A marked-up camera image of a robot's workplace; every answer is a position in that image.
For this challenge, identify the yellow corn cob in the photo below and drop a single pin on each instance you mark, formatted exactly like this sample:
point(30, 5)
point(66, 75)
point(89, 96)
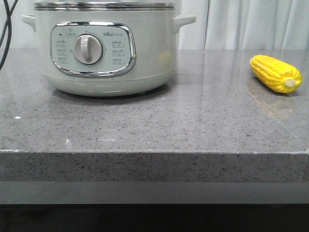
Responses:
point(277, 75)

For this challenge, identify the glass pot lid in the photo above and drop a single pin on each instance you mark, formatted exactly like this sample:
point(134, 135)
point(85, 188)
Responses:
point(99, 4)

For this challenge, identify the pale green electric pot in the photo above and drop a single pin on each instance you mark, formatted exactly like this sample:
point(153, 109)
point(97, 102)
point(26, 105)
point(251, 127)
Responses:
point(105, 59)

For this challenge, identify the white curtain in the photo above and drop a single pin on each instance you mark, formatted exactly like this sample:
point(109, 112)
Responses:
point(219, 25)

